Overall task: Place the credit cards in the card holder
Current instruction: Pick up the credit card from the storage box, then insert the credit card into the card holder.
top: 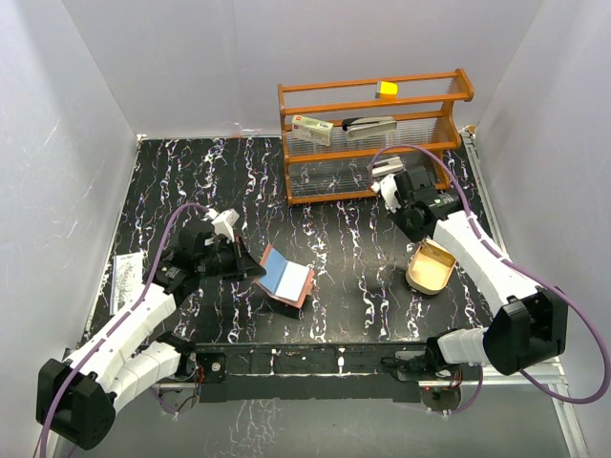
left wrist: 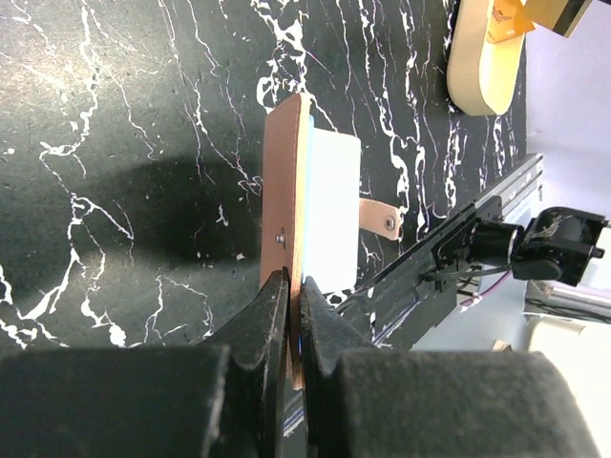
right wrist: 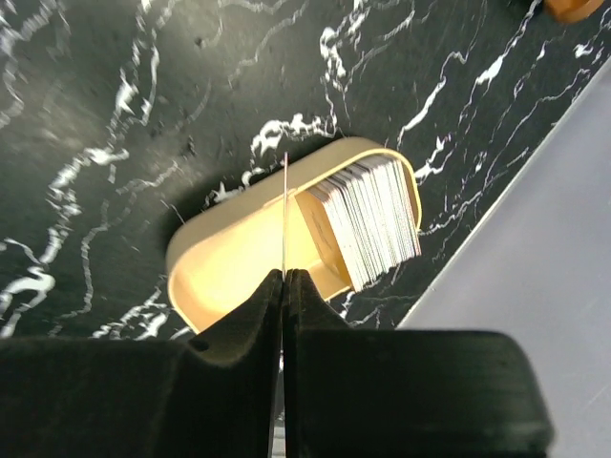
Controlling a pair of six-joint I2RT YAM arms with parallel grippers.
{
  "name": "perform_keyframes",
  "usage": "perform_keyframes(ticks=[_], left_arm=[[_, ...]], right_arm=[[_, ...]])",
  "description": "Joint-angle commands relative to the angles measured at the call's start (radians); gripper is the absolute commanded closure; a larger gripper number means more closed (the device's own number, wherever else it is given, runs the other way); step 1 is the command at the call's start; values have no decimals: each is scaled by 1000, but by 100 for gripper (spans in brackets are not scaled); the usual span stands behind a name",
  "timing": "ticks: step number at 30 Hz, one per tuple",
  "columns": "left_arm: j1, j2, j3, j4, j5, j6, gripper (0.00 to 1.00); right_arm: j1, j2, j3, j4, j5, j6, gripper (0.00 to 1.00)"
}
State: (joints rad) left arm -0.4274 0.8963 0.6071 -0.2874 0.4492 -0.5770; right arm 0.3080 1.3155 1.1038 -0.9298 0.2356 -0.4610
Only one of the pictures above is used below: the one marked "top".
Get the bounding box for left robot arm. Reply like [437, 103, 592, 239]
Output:
[35, 209, 265, 456]

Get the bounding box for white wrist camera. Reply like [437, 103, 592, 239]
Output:
[371, 174, 403, 213]
[207, 209, 240, 242]

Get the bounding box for white staples box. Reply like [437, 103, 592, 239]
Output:
[291, 114, 334, 147]

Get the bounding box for yellow grey eraser block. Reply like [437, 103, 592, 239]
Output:
[375, 81, 398, 100]

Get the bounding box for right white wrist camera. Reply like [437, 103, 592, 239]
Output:
[371, 174, 403, 213]

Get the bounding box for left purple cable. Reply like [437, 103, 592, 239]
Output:
[35, 202, 216, 458]

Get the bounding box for pink leather card holder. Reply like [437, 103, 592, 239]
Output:
[254, 244, 314, 310]

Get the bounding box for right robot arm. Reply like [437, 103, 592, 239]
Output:
[381, 166, 568, 379]

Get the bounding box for beige oval card tray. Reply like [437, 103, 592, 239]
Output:
[406, 239, 456, 296]

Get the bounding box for small white stapler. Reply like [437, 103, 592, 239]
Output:
[371, 156, 404, 179]

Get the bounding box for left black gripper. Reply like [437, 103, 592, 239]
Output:
[197, 235, 266, 282]

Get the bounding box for grey black stapler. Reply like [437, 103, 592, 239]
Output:
[341, 116, 398, 141]

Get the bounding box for orange wooden shelf rack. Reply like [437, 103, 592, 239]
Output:
[277, 68, 474, 205]

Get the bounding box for white printed leaflet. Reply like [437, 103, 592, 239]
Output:
[110, 251, 144, 316]

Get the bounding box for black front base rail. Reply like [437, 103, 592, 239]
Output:
[157, 341, 483, 405]

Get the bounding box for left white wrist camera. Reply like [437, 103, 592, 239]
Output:
[207, 209, 240, 242]

